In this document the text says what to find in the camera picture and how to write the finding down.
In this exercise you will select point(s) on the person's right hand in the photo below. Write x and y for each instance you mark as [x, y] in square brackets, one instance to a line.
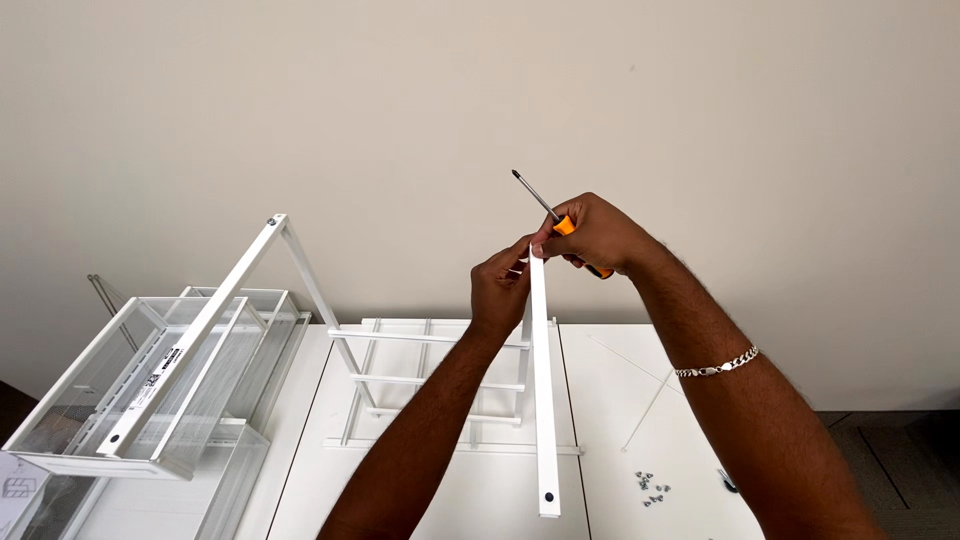
[604, 232]

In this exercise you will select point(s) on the person's left hand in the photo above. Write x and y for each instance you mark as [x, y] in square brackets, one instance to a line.
[495, 296]

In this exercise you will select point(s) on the person's left fingers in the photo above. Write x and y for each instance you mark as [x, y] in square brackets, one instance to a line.
[514, 255]

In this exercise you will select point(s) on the orange and black screwdriver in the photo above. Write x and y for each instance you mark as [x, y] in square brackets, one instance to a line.
[534, 193]

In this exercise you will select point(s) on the white metal post bar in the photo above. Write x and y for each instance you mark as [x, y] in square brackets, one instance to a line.
[544, 390]

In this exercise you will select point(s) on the white mesh drawer basket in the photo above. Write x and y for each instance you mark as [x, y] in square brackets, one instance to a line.
[277, 337]
[225, 495]
[82, 420]

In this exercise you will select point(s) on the pile of small silver screws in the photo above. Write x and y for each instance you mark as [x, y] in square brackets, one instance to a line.
[651, 487]

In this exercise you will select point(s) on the small black metal tool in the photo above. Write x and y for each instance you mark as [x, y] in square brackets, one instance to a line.
[727, 481]

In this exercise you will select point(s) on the white labelled metal bar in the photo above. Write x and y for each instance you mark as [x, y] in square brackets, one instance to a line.
[187, 341]

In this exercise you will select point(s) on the paper instruction sheet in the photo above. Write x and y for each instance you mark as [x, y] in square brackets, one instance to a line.
[19, 491]

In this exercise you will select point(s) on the white frame with rails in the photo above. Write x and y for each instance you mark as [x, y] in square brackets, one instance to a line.
[360, 379]

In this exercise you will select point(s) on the white flat rail frame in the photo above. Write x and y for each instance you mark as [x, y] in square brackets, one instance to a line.
[450, 446]

